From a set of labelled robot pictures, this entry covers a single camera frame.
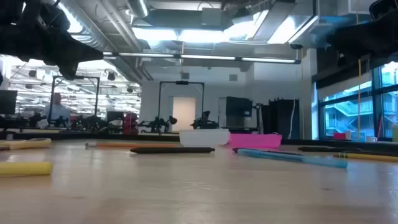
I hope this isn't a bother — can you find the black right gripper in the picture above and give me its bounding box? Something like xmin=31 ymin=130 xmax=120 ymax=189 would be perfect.
xmin=330 ymin=12 xmax=398 ymax=62

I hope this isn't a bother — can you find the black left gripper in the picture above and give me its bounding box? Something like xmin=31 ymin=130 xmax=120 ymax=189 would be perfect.
xmin=0 ymin=2 xmax=104 ymax=80

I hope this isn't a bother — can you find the orange pencil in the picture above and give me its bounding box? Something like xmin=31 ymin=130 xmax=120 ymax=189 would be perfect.
xmin=85 ymin=142 xmax=180 ymax=149

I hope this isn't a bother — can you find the black click pen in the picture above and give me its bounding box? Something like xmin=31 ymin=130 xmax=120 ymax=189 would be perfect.
xmin=297 ymin=146 xmax=364 ymax=154
xmin=232 ymin=147 xmax=305 ymax=157
xmin=348 ymin=149 xmax=398 ymax=157

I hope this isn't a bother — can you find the yellow pencil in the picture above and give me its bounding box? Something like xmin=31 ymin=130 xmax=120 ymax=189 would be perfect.
xmin=333 ymin=152 xmax=398 ymax=163

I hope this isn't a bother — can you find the blue pen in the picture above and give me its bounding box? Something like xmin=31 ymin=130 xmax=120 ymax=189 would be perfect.
xmin=236 ymin=148 xmax=349 ymax=169

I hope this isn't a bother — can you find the yellow highlighter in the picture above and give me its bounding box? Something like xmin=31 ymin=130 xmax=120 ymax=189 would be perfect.
xmin=0 ymin=161 xmax=53 ymax=177

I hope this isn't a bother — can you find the black marker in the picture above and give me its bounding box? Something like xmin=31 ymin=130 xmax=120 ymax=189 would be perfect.
xmin=129 ymin=146 xmax=216 ymax=155

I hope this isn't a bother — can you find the clear plastic supply box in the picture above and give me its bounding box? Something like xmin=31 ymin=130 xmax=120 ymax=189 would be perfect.
xmin=178 ymin=128 xmax=231 ymax=147

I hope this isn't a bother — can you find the grey ceiling box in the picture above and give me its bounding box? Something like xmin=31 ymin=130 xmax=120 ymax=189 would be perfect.
xmin=200 ymin=7 xmax=223 ymax=27

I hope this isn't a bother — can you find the pink plastic box lid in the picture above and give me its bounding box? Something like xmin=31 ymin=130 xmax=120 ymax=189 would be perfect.
xmin=229 ymin=133 xmax=283 ymax=149

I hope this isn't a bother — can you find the person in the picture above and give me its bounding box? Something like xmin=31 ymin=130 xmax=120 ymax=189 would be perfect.
xmin=45 ymin=92 xmax=72 ymax=128

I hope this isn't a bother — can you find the large window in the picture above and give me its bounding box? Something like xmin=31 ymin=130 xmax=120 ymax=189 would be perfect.
xmin=317 ymin=61 xmax=398 ymax=140

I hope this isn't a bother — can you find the red equipment case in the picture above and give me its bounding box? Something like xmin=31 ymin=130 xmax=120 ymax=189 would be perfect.
xmin=123 ymin=112 xmax=139 ymax=135

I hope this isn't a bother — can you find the black computer monitor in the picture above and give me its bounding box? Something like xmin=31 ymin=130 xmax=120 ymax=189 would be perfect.
xmin=0 ymin=90 xmax=19 ymax=115

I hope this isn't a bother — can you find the black cabinet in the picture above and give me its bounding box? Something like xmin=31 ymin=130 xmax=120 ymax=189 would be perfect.
xmin=261 ymin=98 xmax=301 ymax=140

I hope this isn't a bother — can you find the white door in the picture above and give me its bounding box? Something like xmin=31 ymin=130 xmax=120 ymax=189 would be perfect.
xmin=172 ymin=96 xmax=197 ymax=132

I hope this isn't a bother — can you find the long ceiling light strip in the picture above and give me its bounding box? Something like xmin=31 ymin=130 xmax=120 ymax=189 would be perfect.
xmin=102 ymin=52 xmax=302 ymax=65

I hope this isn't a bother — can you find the black gantry frame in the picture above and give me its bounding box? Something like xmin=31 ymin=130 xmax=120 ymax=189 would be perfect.
xmin=157 ymin=80 xmax=206 ymax=133
xmin=47 ymin=75 xmax=101 ymax=127

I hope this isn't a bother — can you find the black aluminium table frame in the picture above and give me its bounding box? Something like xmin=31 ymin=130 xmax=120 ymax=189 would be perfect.
xmin=0 ymin=130 xmax=398 ymax=150

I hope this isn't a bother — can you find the black wall screen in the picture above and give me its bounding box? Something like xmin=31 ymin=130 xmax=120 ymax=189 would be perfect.
xmin=225 ymin=96 xmax=254 ymax=128

